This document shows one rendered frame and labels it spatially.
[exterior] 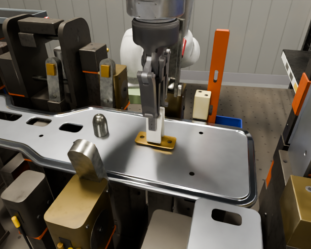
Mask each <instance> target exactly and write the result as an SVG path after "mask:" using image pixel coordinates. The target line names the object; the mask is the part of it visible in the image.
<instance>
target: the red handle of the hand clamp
mask: <svg viewBox="0 0 311 249"><path fill-rule="evenodd" d="M186 43H187V40H186V39H185V38H184V39H183V50H182V58H183V55H184V51H185V47H186ZM174 88H175V78H170V80H169V84H168V85H167V89H168V91H171V92H173V91H174Z"/></svg>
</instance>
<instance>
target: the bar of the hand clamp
mask: <svg viewBox="0 0 311 249"><path fill-rule="evenodd" d="M178 20H179V39H178V42H177V43H176V44H175V45H173V46H170V47H167V49H170V51H171V54H170V59H169V71H168V78H175V88H174V97H177V94H178V85H179V83H180V73H181V62H182V50H183V39H184V27H185V19H180V18H178Z"/></svg>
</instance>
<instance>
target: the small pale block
mask: <svg viewBox="0 0 311 249"><path fill-rule="evenodd" d="M210 98H211V91H205V90H197V91H196V93H195V96H194V109H193V120H194V121H200V122H206V121H207V117H208V112H209V105H210ZM189 175H191V176H193V175H194V173H193V172H190V173H189ZM184 201H188V202H192V203H195V201H190V200H186V199H184Z"/></svg>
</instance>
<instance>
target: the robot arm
mask: <svg viewBox="0 0 311 249"><path fill-rule="evenodd" d="M193 5H194V0H126V12H127V14H128V15H129V16H131V17H134V18H133V20H132V28H131V29H128V30H127V31H126V32H125V34H124V36H123V39H122V42H121V48H120V61H121V65H126V66H127V79H128V89H138V88H139V89H140V97H141V106H142V115H143V117H145V118H146V130H147V141H148V142H153V143H159V144H160V143H161V137H163V136H164V109H165V108H164V107H168V102H165V99H167V85H168V71H169V59H170V54H171V51H170V49H167V47H170V46H173V45H175V44H176V43H177V42H178V39H179V20H178V18H180V19H185V27H184V38H185V39H186V40H187V43H186V47H185V51H184V55H183V58H182V62H181V69H182V68H186V67H189V66H191V65H193V64H195V62H196V61H197V60H198V58H199V54H200V47H199V44H198V41H197V40H196V39H195V38H193V36H192V33H191V32H190V30H189V25H190V20H191V15H192V10H193Z"/></svg>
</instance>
